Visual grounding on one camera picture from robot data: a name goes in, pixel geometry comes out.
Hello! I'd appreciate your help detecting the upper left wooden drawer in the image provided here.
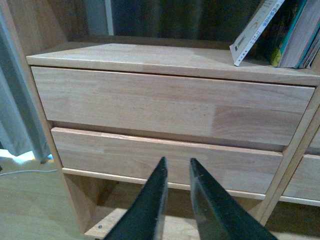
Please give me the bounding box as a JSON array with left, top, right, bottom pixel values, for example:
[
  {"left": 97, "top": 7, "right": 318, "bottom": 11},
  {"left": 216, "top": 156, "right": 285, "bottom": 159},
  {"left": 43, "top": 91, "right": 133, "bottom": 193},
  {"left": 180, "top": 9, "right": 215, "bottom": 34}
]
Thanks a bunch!
[{"left": 32, "top": 66, "right": 314, "bottom": 146}]

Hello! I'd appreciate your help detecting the upper right wooden drawer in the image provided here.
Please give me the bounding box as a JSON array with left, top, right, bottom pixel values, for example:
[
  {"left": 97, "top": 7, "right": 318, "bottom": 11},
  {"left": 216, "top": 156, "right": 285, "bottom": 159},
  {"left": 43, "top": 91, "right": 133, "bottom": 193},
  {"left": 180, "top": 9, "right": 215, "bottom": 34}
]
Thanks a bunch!
[{"left": 306, "top": 127, "right": 320, "bottom": 155}]

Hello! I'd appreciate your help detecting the white floor cable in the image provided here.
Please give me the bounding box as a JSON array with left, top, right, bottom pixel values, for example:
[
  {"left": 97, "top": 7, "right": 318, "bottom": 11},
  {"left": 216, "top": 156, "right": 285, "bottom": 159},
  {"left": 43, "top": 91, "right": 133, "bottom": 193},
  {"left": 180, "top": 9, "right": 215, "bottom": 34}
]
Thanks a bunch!
[{"left": 0, "top": 169, "right": 59, "bottom": 177}]

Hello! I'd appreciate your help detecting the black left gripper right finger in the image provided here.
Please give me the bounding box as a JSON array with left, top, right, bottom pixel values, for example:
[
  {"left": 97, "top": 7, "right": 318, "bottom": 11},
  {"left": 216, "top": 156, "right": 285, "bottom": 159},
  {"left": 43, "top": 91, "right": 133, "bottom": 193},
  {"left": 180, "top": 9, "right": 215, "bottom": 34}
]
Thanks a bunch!
[{"left": 189, "top": 158, "right": 276, "bottom": 240}]

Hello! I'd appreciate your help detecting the white paperback book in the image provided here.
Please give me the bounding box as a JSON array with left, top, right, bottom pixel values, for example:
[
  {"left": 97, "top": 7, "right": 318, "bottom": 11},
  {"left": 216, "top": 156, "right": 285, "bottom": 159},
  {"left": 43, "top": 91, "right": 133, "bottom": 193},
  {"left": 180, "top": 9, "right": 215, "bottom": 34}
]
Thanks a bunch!
[{"left": 229, "top": 0, "right": 285, "bottom": 67}]

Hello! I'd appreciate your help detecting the teal illustrated hardcover book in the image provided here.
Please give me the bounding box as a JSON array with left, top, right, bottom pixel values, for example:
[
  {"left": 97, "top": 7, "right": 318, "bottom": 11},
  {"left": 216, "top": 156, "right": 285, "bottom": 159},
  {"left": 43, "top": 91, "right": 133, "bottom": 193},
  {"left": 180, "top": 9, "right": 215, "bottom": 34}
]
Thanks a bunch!
[{"left": 267, "top": 0, "right": 320, "bottom": 69}]

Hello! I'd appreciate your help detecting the wooden bookshelf unit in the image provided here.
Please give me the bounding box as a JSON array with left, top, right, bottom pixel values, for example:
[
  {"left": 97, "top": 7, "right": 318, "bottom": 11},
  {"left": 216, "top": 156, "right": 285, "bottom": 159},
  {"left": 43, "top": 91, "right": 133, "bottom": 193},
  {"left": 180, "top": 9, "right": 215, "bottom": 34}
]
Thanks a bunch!
[{"left": 8, "top": 0, "right": 320, "bottom": 240}]

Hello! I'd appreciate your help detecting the lower left wooden drawer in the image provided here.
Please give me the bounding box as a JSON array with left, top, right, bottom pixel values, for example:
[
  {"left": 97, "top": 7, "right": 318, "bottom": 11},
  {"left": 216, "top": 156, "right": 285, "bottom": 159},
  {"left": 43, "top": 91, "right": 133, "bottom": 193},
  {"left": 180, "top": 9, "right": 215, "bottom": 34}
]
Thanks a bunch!
[{"left": 51, "top": 127, "right": 283, "bottom": 194}]

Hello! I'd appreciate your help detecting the lower right wooden drawer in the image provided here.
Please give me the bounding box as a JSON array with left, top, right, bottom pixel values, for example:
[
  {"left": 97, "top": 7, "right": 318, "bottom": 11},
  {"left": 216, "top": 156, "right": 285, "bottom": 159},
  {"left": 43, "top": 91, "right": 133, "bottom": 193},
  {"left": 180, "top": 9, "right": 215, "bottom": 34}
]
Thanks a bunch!
[{"left": 282, "top": 154, "right": 320, "bottom": 201}]

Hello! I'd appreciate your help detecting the wooden drawer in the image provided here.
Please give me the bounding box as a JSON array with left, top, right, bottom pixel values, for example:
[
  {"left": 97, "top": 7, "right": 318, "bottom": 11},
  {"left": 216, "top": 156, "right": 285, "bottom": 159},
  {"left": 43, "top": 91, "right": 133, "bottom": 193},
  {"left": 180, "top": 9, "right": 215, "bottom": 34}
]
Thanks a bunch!
[
  {"left": 51, "top": 127, "right": 283, "bottom": 194},
  {"left": 306, "top": 127, "right": 320, "bottom": 155},
  {"left": 282, "top": 154, "right": 320, "bottom": 201},
  {"left": 32, "top": 66, "right": 314, "bottom": 146}
]

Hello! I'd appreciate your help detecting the thin teal book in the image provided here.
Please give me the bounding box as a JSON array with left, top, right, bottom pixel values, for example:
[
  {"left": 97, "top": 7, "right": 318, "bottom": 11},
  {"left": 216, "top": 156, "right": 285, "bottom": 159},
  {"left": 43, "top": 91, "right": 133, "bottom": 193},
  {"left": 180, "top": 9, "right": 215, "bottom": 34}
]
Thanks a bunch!
[{"left": 298, "top": 30, "right": 320, "bottom": 69}]

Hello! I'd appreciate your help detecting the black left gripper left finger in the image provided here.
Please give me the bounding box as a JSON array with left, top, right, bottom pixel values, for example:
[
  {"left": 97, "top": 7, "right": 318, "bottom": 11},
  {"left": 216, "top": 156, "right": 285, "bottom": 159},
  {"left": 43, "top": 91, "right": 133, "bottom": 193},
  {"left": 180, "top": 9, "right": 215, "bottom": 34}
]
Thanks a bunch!
[{"left": 104, "top": 156, "right": 169, "bottom": 240}]

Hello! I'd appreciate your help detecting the grey curtain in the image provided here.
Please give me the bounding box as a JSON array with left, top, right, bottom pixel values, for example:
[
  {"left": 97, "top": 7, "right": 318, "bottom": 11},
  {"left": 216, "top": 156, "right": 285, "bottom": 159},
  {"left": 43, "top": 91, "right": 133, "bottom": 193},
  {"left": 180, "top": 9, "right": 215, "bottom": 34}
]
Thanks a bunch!
[{"left": 0, "top": 0, "right": 51, "bottom": 163}]

